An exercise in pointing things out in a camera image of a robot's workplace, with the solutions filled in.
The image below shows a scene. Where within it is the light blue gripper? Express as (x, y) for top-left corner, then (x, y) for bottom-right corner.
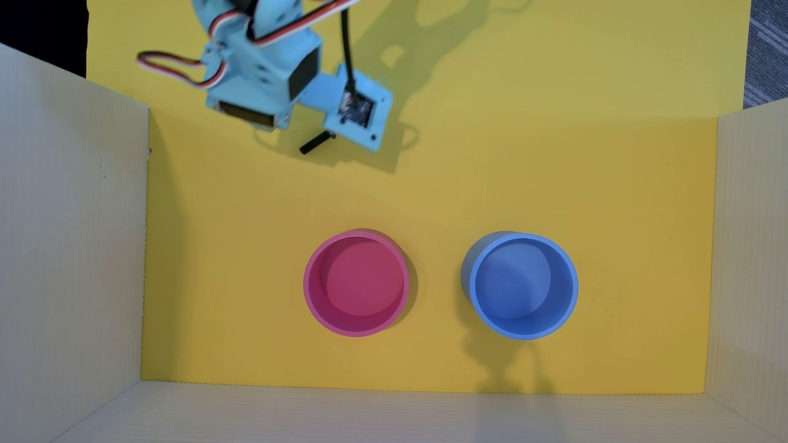
(204, 27), (324, 132)

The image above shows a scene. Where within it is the black bolt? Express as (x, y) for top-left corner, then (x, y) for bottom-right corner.
(299, 130), (337, 155)

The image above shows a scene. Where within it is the beige cardboard box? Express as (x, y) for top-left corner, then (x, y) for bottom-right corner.
(0, 43), (788, 443)

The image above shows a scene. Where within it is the pink round cup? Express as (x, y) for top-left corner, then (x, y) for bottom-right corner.
(302, 229), (411, 338)

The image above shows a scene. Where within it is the yellow paper sheet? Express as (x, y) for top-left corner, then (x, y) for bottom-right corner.
(86, 0), (752, 395)

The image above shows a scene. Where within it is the blue round cup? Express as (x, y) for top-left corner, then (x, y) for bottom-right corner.
(460, 231), (580, 341)

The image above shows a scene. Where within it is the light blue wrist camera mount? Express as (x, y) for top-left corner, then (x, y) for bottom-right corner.
(300, 64), (394, 153)

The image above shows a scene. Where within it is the red white black servo cable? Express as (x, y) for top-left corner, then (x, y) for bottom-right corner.
(136, 50), (229, 89)
(208, 0), (362, 48)

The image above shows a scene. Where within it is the black camera cable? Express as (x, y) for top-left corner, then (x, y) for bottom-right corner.
(340, 6), (359, 100)

